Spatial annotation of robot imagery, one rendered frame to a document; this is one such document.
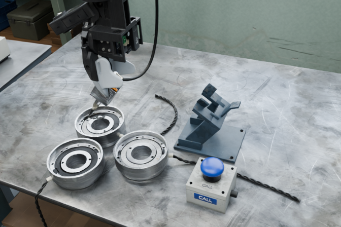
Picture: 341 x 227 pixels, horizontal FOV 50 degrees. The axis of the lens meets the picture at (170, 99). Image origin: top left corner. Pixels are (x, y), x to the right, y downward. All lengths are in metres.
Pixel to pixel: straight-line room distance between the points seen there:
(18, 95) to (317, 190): 0.73
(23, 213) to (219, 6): 1.67
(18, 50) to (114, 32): 0.94
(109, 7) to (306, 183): 0.46
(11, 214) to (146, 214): 0.50
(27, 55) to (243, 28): 1.33
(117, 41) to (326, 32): 1.75
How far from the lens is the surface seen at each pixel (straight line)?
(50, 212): 1.03
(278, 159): 0.75
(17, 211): 1.07
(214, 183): 0.63
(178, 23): 2.44
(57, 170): 0.72
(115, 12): 0.60
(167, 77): 0.97
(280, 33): 2.28
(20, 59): 1.45
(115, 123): 0.79
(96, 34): 0.62
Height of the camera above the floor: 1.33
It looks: 36 degrees down
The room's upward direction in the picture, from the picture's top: 4 degrees counter-clockwise
